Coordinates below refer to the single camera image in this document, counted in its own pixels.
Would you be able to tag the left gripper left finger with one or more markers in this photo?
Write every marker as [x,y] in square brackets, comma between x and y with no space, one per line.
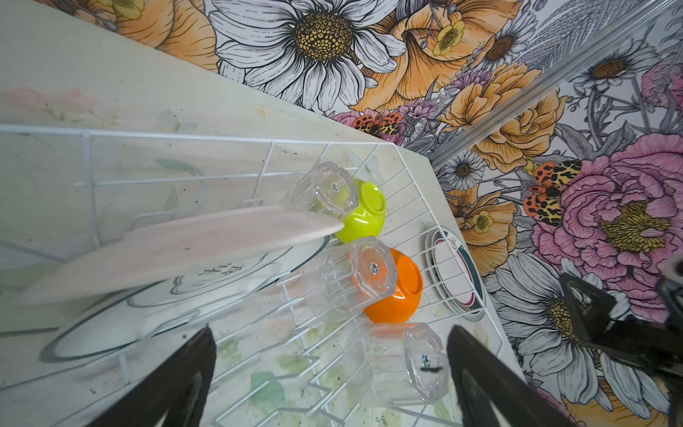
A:
[174,394]

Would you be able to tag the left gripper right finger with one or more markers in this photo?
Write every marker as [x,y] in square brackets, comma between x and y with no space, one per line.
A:
[487,390]

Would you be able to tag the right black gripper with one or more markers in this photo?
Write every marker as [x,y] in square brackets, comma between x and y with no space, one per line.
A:
[651,347]

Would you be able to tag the white plate with emblem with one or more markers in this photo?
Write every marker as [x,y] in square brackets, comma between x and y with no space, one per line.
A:
[127,317]

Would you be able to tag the green rimmed white plate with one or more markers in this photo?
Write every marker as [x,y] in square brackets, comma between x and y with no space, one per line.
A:
[454,275]

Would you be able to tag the clear glass near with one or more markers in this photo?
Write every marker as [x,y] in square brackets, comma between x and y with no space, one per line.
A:
[396,365]

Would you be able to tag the clear glass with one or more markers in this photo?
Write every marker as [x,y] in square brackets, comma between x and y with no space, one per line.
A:
[326,189]
[358,274]
[396,365]

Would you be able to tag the orange bowl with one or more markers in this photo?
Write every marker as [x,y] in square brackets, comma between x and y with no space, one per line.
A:
[400,307]

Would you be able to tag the pink wooden plate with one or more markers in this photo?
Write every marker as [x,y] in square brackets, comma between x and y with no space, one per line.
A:
[168,249]

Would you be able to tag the clear glass middle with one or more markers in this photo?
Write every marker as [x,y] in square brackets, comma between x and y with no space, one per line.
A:
[358,274]

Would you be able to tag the lime green bowl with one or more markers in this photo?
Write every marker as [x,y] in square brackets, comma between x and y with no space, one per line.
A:
[369,218]

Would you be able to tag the clear glass far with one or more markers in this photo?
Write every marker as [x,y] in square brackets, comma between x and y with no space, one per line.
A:
[326,189]

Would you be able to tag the white wire dish rack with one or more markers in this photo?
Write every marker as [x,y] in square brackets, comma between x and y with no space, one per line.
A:
[67,191]

